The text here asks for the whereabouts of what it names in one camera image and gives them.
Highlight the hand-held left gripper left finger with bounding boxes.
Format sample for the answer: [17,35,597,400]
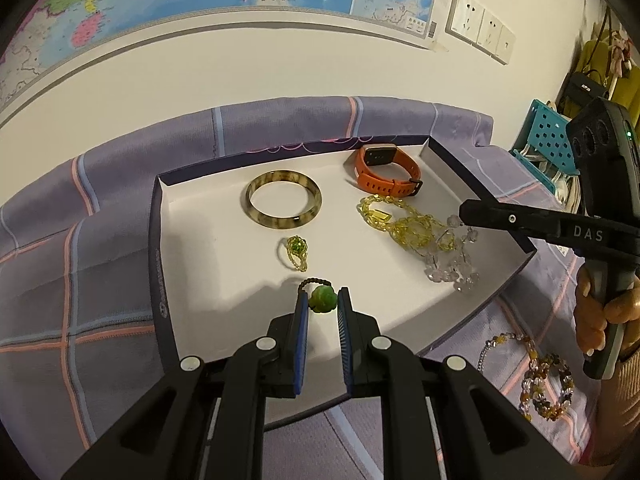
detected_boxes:
[60,287,311,480]

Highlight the amber mottled bangle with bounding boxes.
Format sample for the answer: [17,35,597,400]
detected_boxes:
[245,170,322,231]

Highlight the person's right forearm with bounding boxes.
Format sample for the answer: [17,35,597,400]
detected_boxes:
[597,342,640,468]

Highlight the purple plaid blanket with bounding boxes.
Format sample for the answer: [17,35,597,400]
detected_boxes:
[0,94,640,480]

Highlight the teal plastic basket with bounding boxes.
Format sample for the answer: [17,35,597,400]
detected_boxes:
[510,100,581,193]

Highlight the orange smart watch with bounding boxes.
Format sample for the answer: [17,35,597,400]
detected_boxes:
[354,144,423,197]

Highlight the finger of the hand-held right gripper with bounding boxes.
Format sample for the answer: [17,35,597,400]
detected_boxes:
[459,199,558,247]

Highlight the black hanging bag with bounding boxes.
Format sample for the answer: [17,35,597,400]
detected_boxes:
[565,71,611,106]

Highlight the white wall socket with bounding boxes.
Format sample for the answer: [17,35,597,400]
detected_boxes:
[445,0,485,41]
[476,7,503,56]

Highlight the small hanging doll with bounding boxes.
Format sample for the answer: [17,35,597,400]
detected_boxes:
[610,30,636,78]

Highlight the person's right hand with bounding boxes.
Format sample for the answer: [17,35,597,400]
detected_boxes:
[572,266,640,357]

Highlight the yellow and clear bead necklace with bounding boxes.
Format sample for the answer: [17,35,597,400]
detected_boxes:
[356,194,481,295]

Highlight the green bead wire ring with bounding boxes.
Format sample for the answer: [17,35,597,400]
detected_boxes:
[279,236,310,273]

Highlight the white wall switch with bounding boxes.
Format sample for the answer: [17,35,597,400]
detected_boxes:
[492,24,517,66]

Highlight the dark purple shallow box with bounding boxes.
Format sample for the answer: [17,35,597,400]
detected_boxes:
[148,135,538,433]

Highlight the green stone cord bracelet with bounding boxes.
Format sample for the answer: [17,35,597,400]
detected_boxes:
[297,276,337,313]

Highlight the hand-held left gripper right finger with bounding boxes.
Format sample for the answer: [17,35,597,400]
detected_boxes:
[336,286,581,480]

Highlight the yellow hanging garment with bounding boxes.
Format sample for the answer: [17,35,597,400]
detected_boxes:
[580,5,640,111]

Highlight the amber mixed bead necklace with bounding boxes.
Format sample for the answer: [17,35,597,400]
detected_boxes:
[477,332,575,423]

